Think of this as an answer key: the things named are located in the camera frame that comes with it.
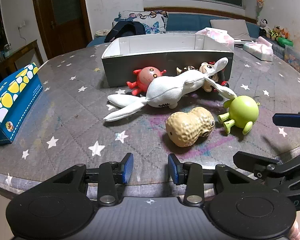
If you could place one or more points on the red round toy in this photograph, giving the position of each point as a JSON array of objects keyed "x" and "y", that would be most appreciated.
[{"x": 147, "y": 76}]

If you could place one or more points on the brown wooden door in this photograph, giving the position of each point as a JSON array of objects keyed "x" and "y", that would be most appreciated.
[{"x": 65, "y": 17}]

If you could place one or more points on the black backpack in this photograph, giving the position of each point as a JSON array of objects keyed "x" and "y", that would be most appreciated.
[{"x": 130, "y": 28}]

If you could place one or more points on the orange plush toy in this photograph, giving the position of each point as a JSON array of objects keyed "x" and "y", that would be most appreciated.
[{"x": 281, "y": 32}]

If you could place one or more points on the clear plastic storage box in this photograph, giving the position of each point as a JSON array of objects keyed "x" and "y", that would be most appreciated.
[{"x": 296, "y": 60}]

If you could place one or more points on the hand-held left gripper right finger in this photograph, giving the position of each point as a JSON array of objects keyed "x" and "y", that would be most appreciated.
[{"x": 172, "y": 170}]

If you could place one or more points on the red-coated toy figure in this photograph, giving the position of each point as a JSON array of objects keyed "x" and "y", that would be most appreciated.
[{"x": 185, "y": 69}]

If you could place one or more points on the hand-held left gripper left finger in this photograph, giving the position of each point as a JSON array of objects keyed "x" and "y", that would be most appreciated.
[{"x": 128, "y": 167}]

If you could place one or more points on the green round toy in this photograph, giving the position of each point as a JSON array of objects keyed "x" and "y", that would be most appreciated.
[{"x": 242, "y": 112}]

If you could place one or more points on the butterfly print pillow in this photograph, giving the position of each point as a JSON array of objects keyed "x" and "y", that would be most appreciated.
[{"x": 152, "y": 20}]

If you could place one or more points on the grey cardboard box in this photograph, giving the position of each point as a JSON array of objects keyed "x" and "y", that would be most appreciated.
[{"x": 165, "y": 62}]

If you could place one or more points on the beige knitted cushion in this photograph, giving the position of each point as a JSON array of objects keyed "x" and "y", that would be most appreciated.
[{"x": 102, "y": 32}]

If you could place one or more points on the panda plush toy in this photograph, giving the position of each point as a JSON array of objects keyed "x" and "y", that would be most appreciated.
[{"x": 263, "y": 23}]

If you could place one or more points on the green plush toy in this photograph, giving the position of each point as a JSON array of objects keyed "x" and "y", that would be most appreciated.
[{"x": 285, "y": 42}]

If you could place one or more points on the pink and white tissue pack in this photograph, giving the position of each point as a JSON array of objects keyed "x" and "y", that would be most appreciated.
[
  {"x": 257, "y": 48},
  {"x": 215, "y": 33}
]

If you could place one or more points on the flower wall decoration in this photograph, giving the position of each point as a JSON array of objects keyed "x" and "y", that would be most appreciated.
[{"x": 260, "y": 2}]

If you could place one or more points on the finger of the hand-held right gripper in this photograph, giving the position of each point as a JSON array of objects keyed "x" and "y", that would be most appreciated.
[
  {"x": 260, "y": 162},
  {"x": 287, "y": 120}
]

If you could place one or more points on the blue sofa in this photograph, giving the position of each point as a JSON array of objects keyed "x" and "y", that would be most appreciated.
[{"x": 185, "y": 21}]

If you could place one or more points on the beige peanut toy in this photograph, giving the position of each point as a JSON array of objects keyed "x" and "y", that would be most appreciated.
[{"x": 187, "y": 127}]

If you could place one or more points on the white cushion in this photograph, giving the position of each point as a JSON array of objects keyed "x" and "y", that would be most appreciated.
[{"x": 230, "y": 27}]

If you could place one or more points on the blue and yellow tissue box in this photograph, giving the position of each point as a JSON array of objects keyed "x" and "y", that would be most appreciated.
[{"x": 15, "y": 100}]

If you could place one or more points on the wooden side table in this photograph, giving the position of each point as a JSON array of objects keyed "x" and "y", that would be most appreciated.
[{"x": 22, "y": 52}]

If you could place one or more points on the white plush rabbit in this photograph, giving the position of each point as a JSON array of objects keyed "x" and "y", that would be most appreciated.
[{"x": 165, "y": 92}]

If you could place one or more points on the cartoon boy toy figure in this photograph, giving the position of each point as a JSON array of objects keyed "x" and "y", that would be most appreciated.
[{"x": 204, "y": 68}]

